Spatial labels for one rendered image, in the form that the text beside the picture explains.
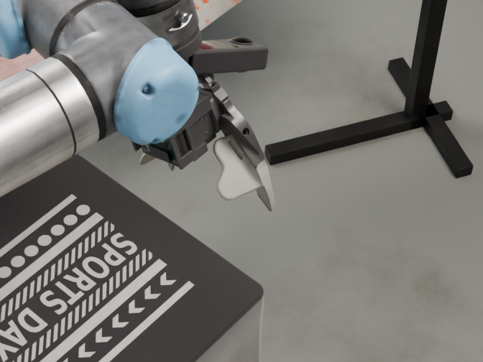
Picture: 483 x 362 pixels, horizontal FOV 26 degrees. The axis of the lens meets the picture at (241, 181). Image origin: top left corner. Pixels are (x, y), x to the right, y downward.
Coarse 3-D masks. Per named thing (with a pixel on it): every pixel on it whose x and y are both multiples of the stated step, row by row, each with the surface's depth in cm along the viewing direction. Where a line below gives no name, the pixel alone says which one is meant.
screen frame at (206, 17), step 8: (200, 0) 122; (208, 0) 123; (216, 0) 124; (224, 0) 125; (232, 0) 125; (240, 0) 126; (200, 8) 122; (208, 8) 123; (216, 8) 124; (224, 8) 125; (200, 16) 123; (208, 16) 123; (216, 16) 124; (200, 24) 123; (208, 24) 123
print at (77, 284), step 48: (48, 240) 175; (96, 240) 175; (0, 288) 169; (48, 288) 169; (96, 288) 169; (144, 288) 169; (192, 288) 169; (0, 336) 163; (48, 336) 163; (96, 336) 163
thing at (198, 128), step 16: (192, 48) 97; (208, 80) 102; (208, 96) 101; (224, 96) 102; (208, 112) 102; (192, 128) 101; (208, 128) 103; (160, 144) 101; (176, 144) 100; (192, 144) 101; (176, 160) 101; (192, 160) 102
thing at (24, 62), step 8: (0, 56) 153; (24, 56) 146; (32, 56) 145; (40, 56) 143; (0, 64) 148; (8, 64) 147; (16, 64) 145; (24, 64) 143; (32, 64) 141; (0, 72) 145; (8, 72) 143; (16, 72) 141; (0, 80) 140
